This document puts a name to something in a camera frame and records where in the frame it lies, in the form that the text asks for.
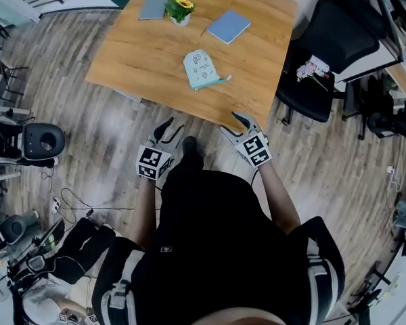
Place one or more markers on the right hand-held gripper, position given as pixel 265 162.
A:
pixel 255 149

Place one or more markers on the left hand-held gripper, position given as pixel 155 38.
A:
pixel 152 161

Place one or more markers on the light teal pencil pouch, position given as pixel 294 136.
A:
pixel 199 68

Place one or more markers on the person's left forearm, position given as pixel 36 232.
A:
pixel 143 212

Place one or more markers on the person's right forearm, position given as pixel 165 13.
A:
pixel 279 198

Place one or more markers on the person's black left shoe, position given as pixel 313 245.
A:
pixel 190 146

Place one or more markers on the artificial purple flower stem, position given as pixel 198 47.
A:
pixel 302 71

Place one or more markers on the white pink packet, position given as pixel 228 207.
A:
pixel 319 65

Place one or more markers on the blue notebook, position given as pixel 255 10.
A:
pixel 228 25

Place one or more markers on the person's black clothing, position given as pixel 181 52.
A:
pixel 216 232

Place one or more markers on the potted sunflower plant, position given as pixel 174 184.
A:
pixel 180 10

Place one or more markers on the grey notebook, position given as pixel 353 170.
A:
pixel 154 7

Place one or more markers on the black mesh office chair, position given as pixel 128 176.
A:
pixel 338 36

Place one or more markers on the white power strip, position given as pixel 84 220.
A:
pixel 56 205

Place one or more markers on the black swivel office chair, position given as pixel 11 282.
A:
pixel 385 120

